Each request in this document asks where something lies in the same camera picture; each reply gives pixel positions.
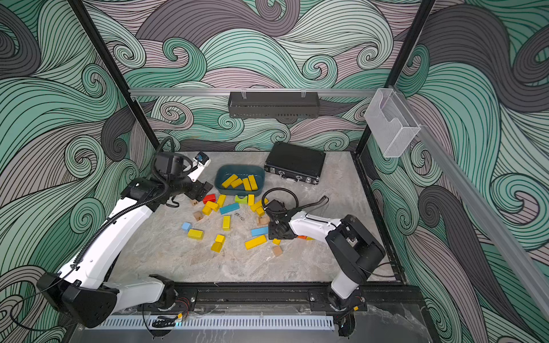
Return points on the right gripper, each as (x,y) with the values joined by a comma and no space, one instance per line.
(272,234)

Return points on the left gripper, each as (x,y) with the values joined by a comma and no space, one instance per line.
(199,187)

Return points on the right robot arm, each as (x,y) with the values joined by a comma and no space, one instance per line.
(354,248)

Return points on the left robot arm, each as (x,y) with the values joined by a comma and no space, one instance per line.
(80,289)

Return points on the natural wood arch block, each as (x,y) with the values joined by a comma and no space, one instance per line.
(263,221)

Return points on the light blue long block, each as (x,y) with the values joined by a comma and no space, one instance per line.
(260,231)

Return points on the natural wood cube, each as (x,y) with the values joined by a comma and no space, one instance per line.
(277,251)

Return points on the green arch block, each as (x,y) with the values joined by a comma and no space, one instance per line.
(242,200)

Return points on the red block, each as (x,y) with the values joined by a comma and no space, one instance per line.
(210,198)

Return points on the teal long block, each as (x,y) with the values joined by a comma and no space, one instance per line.
(229,208)

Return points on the small light blue block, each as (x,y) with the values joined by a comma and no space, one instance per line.
(186,226)

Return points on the teal plastic bin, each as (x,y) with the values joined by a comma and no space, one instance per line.
(237,187)

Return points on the black hard case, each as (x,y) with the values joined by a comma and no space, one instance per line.
(292,162)

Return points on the clear acrylic holder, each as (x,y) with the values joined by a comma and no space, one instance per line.
(391,121)

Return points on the black wall tray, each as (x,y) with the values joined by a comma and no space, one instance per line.
(273,105)

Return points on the white slotted cable duct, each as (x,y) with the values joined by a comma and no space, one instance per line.
(220,322)

